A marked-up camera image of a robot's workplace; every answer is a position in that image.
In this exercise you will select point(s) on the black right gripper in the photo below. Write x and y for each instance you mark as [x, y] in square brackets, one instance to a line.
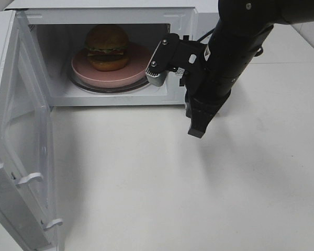
[210, 72]

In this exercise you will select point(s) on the pink round plate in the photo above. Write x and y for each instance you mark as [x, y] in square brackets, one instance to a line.
[111, 71]

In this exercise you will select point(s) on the toy hamburger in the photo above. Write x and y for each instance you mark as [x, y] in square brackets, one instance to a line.
[107, 47]

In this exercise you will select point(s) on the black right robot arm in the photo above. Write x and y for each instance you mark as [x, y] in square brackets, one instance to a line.
[237, 38]

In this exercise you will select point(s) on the glass microwave turntable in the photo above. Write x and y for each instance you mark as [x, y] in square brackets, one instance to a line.
[106, 90]

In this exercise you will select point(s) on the white microwave oven body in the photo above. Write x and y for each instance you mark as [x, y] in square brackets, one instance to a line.
[41, 52]

